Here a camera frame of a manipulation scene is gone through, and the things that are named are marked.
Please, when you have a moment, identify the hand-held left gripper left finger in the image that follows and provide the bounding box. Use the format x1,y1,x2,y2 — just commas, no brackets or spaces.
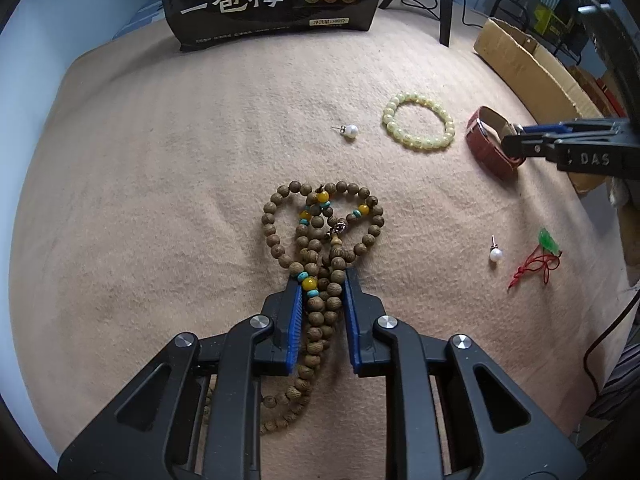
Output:
57,277,306,480

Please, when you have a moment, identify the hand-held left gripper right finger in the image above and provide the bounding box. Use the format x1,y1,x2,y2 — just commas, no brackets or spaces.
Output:
342,268,587,480

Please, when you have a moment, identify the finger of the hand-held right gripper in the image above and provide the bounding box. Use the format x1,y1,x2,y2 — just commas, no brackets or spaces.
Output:
501,131,561,162
520,119,626,137

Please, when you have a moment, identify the wooden bead necklace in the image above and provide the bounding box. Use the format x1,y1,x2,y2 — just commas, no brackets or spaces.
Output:
202,180,386,436

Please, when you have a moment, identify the brown leather wristwatch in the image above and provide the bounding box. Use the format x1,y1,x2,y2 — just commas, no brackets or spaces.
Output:
466,106,526,181

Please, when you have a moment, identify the cardboard box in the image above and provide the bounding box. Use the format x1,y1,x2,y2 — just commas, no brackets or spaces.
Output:
473,16,631,196

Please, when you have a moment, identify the green jade pendant red cord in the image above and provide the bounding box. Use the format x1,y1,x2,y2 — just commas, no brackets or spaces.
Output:
507,227,563,289

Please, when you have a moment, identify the pale yellow bead bracelet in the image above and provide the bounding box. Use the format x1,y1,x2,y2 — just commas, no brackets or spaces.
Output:
382,91,456,152

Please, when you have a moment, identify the yellow box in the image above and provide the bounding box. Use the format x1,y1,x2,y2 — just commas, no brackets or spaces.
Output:
532,2,576,36

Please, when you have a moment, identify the black metal clothes rack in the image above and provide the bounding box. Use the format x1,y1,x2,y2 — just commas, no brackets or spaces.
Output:
490,0,608,61

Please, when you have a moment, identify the black tripod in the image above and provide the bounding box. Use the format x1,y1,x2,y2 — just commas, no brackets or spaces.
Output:
378,0,453,48

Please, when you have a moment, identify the striped grey cloth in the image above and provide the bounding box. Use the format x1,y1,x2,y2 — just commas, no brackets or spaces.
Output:
585,345,640,421

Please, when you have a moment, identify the black snack bag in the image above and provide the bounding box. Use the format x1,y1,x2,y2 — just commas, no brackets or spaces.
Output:
159,0,382,53

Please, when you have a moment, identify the black ring light cable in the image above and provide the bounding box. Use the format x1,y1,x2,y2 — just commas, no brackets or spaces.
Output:
407,0,488,28

